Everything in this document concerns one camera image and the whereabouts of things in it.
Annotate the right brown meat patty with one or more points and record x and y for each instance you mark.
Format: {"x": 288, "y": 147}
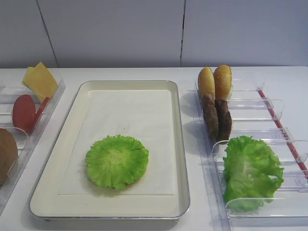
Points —
{"x": 224, "y": 119}

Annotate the green lettuce leaf in rack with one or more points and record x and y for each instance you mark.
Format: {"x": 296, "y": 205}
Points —
{"x": 252, "y": 172}

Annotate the clear acrylic rack left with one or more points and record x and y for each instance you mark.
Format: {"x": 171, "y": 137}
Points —
{"x": 10, "y": 89}

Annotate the brown meat patty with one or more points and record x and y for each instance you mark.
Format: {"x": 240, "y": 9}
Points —
{"x": 224, "y": 119}
{"x": 210, "y": 115}

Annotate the white paper tray liner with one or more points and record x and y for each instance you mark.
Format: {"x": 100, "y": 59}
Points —
{"x": 145, "y": 115}

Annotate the right bun half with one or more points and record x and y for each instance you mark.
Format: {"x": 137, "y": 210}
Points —
{"x": 223, "y": 79}

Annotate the clear acrylic rack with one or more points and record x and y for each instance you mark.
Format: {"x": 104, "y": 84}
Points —
{"x": 257, "y": 115}
{"x": 10, "y": 89}

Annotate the red tomato slice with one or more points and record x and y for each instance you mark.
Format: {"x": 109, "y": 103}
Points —
{"x": 39, "y": 114}
{"x": 23, "y": 112}

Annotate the green lettuce leaf on tray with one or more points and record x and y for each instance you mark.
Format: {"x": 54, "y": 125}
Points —
{"x": 116, "y": 161}

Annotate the clear acrylic rack right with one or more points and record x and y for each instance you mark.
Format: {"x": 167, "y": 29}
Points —
{"x": 257, "y": 115}

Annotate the left brown meat patty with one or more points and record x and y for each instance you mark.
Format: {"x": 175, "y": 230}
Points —
{"x": 210, "y": 115}

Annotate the bun half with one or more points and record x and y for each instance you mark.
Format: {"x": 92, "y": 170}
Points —
{"x": 223, "y": 79}
{"x": 206, "y": 83}

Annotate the rear yellow cheese slice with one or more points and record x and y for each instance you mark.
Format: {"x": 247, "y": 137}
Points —
{"x": 28, "y": 72}

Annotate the yellow cheese slice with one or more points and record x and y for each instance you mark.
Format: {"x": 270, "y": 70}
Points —
{"x": 42, "y": 82}
{"x": 28, "y": 72}

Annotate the brown bun at left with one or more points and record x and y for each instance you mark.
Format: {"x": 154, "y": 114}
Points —
{"x": 8, "y": 153}

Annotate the cream metal tray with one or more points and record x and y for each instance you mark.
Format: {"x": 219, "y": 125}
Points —
{"x": 48, "y": 203}

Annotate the left bun half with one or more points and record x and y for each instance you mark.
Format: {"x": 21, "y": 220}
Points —
{"x": 206, "y": 83}

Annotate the front yellow cheese slice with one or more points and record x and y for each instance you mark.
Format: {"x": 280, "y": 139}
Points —
{"x": 42, "y": 82}

